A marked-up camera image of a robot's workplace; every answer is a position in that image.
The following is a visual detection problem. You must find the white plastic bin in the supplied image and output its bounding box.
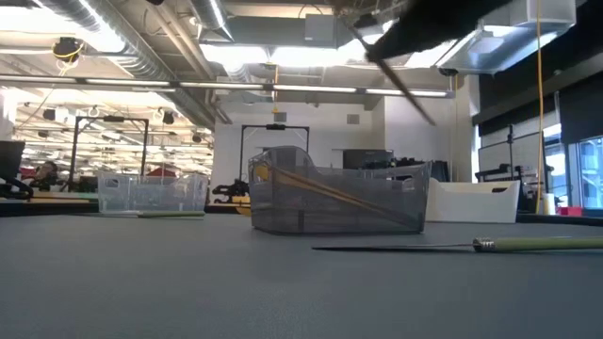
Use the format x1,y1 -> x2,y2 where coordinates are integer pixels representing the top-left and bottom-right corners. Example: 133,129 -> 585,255
425,177 -> 522,224

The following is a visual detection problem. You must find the long ceiling light strip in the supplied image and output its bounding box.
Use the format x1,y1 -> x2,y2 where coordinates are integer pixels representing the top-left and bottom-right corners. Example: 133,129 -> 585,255
0,73 -> 456,99

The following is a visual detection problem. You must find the yellow ceiling cable reel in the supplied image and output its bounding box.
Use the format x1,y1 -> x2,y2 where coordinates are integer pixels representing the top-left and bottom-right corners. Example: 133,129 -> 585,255
51,36 -> 86,65

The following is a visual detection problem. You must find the black monitor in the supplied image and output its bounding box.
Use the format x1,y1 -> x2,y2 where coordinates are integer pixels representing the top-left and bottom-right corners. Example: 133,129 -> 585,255
342,148 -> 395,171

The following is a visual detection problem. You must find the person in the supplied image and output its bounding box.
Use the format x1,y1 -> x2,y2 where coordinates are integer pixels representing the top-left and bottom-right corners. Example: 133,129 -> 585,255
27,160 -> 61,192

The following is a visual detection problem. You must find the glass window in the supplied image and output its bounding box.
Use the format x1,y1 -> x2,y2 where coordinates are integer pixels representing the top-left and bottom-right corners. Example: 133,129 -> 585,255
567,135 -> 603,211

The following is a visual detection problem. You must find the black tripod stand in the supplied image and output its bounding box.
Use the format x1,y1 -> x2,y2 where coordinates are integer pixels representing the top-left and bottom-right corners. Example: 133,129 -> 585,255
504,123 -> 517,167

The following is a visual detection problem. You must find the gold utensil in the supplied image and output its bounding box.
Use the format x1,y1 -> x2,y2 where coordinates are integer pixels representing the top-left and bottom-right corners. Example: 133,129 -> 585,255
269,164 -> 420,230

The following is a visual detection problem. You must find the silver ceiling duct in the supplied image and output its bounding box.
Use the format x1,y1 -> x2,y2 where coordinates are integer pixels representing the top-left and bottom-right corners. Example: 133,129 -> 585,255
40,0 -> 218,131

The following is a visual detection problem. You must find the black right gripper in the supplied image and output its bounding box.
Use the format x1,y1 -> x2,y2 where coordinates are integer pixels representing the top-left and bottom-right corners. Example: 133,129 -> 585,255
366,0 -> 514,64

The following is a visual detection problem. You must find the clear plastic bin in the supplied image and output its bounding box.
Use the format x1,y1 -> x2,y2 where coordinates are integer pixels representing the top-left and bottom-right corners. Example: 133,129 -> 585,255
96,170 -> 210,216

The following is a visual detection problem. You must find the tall black rig frame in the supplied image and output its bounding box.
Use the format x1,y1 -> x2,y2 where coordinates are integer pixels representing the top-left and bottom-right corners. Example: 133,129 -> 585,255
69,115 -> 151,192

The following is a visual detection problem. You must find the grey translucent plastic bin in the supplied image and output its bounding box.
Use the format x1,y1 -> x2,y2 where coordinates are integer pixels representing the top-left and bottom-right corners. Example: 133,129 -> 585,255
247,145 -> 432,236

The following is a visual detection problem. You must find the black equipment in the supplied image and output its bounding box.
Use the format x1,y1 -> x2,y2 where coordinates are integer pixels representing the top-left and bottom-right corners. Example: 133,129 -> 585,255
474,163 -> 525,184

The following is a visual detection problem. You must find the grey ceiling ventilation box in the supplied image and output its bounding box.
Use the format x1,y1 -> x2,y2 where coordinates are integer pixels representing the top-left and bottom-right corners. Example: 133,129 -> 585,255
303,12 -> 341,49

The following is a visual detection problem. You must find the sheet-metal ceiling duct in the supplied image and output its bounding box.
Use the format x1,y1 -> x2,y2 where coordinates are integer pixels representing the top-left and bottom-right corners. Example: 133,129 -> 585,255
433,0 -> 579,76

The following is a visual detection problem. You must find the wooden utensil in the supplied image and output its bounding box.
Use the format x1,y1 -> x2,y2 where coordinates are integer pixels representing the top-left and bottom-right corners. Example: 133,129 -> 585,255
371,56 -> 438,127

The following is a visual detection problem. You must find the green-handled silver knife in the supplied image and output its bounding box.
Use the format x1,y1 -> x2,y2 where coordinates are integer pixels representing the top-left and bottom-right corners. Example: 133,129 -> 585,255
136,210 -> 206,218
311,236 -> 603,254

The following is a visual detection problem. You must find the white paper roll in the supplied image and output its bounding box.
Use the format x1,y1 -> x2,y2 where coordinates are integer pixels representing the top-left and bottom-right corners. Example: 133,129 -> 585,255
541,192 -> 558,217

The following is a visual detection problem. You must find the yellow hanging cable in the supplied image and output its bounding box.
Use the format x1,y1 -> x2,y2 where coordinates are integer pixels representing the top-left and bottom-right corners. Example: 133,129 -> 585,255
534,0 -> 546,214

